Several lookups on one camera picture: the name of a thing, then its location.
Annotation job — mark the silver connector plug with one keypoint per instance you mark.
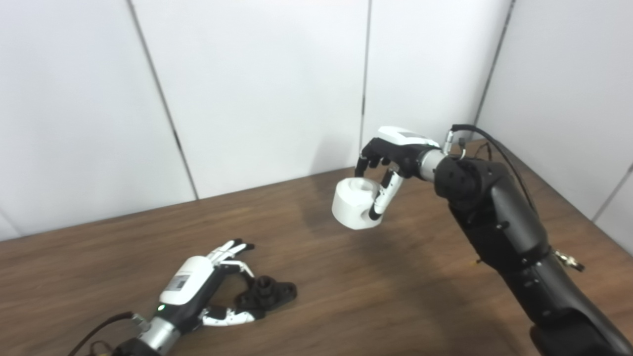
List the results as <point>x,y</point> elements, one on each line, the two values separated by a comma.
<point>568,260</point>

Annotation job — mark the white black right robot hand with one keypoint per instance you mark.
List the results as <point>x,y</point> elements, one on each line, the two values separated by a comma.
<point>403,143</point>

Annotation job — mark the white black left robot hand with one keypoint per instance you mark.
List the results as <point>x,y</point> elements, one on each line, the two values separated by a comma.
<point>190,282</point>

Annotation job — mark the round white piece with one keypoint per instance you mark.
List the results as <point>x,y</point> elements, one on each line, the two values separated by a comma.
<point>351,205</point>

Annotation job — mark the black flanged holder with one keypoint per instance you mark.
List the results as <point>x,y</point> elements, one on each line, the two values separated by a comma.
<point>269,294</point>

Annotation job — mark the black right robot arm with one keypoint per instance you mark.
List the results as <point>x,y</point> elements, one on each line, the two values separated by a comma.
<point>509,222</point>

